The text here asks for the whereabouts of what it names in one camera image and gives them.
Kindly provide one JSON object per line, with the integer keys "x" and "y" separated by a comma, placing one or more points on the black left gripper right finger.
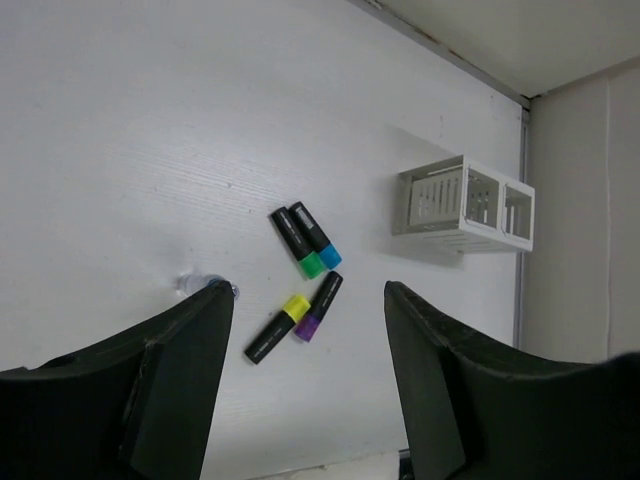
{"x": 476, "y": 408}

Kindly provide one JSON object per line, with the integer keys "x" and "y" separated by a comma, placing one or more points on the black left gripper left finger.
{"x": 137, "y": 405}

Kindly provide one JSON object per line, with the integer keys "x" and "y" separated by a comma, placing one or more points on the yellow cap highlighter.
{"x": 277, "y": 328}

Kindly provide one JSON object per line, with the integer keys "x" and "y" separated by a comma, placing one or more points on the purple cap highlighter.
{"x": 320, "y": 305}

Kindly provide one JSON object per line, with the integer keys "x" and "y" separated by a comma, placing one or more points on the blue cap highlighter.
{"x": 315, "y": 235}

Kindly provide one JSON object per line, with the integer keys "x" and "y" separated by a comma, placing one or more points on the white slotted organizer box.
{"x": 459, "y": 205}

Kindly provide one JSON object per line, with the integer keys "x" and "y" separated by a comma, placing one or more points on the green cap highlighter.
{"x": 306, "y": 258}

